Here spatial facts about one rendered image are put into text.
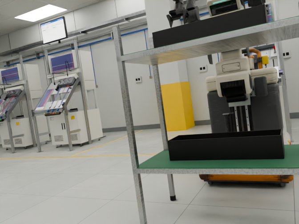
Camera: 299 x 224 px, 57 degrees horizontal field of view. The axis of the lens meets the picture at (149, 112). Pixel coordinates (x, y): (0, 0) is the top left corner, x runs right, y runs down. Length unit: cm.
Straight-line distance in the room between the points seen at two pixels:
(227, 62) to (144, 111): 424
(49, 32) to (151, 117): 263
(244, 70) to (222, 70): 15
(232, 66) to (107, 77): 480
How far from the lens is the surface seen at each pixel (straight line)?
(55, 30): 544
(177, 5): 183
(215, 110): 234
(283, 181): 204
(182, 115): 519
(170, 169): 142
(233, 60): 204
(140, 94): 612
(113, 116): 654
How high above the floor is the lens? 72
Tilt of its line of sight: 3 degrees down
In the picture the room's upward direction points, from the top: 8 degrees counter-clockwise
